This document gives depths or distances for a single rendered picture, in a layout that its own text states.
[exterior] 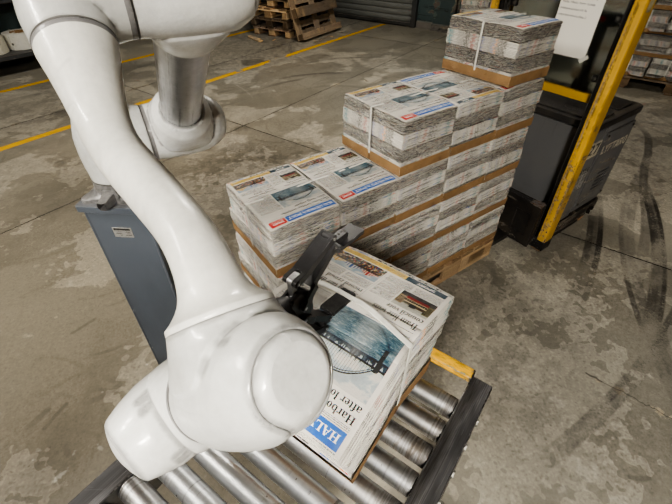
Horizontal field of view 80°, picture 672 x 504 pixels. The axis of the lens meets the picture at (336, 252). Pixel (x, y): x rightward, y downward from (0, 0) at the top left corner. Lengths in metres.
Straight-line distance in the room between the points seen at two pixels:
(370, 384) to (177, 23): 0.61
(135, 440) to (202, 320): 0.17
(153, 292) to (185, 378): 1.15
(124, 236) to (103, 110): 0.81
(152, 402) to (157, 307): 1.09
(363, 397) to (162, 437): 0.32
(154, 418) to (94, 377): 1.77
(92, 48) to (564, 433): 1.96
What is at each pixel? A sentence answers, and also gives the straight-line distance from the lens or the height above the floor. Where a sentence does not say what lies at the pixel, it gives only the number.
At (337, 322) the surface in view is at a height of 1.06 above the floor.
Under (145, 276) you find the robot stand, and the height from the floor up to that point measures 0.72.
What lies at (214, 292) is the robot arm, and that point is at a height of 1.38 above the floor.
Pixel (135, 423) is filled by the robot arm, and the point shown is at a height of 1.25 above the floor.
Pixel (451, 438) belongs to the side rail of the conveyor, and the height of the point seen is 0.80.
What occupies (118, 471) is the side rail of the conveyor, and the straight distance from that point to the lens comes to 0.98.
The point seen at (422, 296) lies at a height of 1.03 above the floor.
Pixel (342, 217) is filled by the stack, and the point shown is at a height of 0.75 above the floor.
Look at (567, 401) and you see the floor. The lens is 2.12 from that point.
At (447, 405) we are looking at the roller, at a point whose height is 0.80.
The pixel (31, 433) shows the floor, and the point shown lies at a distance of 2.19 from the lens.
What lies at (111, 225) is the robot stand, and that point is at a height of 0.93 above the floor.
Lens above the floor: 1.63
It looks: 40 degrees down
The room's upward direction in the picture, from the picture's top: straight up
